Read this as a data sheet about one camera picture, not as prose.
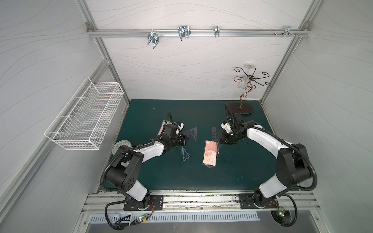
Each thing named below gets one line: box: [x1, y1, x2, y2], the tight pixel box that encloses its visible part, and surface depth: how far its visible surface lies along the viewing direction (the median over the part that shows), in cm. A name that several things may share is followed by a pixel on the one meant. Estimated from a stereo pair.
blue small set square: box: [181, 146, 191, 162], surface depth 92 cm
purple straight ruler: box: [211, 127, 217, 142], surface depth 103 cm
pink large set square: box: [188, 126, 198, 143], surface depth 103 cm
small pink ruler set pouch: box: [202, 140, 219, 168], surface depth 92 cm
